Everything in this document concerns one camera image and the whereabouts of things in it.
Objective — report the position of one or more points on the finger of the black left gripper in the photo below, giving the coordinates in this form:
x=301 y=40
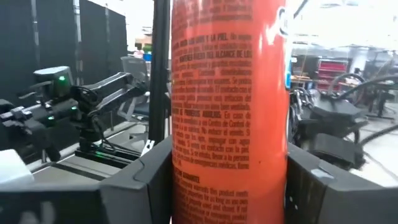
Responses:
x=45 y=143

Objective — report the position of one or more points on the black curtain partition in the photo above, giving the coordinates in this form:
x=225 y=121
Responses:
x=18 y=46

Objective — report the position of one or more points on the background black robot arm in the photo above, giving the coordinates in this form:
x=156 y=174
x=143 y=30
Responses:
x=335 y=109

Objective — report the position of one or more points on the orange silicone tube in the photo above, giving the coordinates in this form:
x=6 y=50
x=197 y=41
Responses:
x=230 y=124

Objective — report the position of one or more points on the red tool cabinet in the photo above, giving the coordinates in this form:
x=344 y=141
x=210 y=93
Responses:
x=332 y=67

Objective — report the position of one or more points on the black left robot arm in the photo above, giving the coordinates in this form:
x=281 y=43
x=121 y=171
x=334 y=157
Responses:
x=109 y=90

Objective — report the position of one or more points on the grey office chair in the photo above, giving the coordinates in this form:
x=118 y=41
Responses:
x=133 y=67

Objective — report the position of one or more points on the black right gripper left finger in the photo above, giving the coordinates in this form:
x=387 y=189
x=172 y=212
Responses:
x=140 y=199

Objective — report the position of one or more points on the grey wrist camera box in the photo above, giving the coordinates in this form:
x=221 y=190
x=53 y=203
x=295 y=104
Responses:
x=53 y=81

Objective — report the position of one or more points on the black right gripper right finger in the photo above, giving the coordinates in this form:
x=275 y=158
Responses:
x=326 y=202

